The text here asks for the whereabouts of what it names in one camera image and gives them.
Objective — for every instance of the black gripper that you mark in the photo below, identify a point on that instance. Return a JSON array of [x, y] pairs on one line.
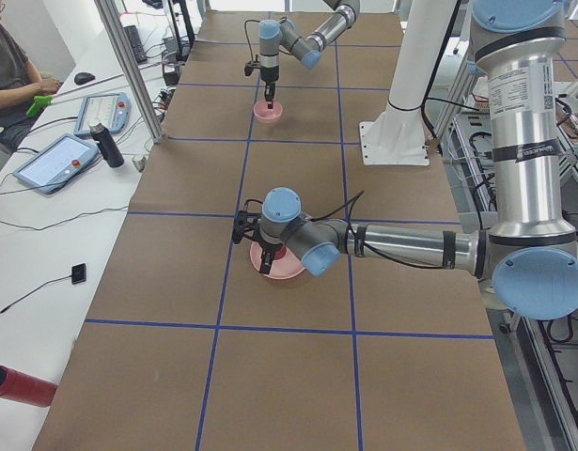
[[270, 75], [266, 247]]

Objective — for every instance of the small black square device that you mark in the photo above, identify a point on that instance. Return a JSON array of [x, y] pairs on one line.
[[78, 273]]

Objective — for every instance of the black keyboard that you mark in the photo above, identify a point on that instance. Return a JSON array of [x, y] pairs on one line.
[[136, 44]]

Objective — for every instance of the near teach pendant tablet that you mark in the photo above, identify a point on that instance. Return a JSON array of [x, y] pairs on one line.
[[52, 168]]

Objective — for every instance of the far teach pendant tablet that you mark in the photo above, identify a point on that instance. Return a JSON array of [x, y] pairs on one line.
[[111, 110]]

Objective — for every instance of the aluminium frame post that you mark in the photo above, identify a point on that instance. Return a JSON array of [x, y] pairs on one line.
[[124, 53]]

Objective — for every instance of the white pedestal column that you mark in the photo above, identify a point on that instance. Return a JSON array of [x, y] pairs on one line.
[[397, 136]]

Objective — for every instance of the pink bowl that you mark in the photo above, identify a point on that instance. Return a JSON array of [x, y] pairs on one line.
[[266, 115]]

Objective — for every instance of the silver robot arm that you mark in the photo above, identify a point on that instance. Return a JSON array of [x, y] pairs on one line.
[[274, 35], [530, 254]]

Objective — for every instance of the teach pendant tablet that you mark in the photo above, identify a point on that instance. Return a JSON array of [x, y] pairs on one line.
[[111, 110], [52, 168]]

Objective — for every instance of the black computer mouse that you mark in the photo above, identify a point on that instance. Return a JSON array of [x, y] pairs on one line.
[[82, 78]]

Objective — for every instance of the pink plate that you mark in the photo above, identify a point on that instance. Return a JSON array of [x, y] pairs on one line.
[[282, 269]]

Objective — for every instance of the seated person grey shirt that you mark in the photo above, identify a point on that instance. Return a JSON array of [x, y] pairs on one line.
[[20, 83]]

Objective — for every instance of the red bottle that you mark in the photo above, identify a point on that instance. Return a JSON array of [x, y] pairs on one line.
[[20, 387]]

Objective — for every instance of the black water bottle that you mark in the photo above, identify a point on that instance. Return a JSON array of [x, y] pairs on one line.
[[105, 143]]

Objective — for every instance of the red apple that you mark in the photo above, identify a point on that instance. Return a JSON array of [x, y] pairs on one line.
[[280, 253]]

